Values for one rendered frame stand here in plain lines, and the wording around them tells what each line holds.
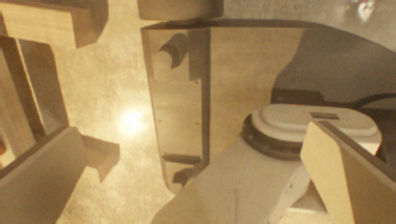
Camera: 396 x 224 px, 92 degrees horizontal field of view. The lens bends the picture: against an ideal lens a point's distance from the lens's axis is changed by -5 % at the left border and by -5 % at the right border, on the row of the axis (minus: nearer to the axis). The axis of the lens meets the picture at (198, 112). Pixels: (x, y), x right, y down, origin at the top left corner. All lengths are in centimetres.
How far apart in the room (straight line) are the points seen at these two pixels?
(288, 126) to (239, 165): 10
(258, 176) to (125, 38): 57
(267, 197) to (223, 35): 31
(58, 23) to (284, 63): 61
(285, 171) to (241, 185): 7
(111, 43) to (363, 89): 70
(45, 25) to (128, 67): 26
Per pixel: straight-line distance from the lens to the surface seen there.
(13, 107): 98
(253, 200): 29
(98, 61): 80
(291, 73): 47
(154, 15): 45
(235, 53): 45
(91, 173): 101
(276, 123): 35
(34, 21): 78
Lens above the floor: 61
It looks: 59 degrees down
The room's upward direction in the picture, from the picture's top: 158 degrees counter-clockwise
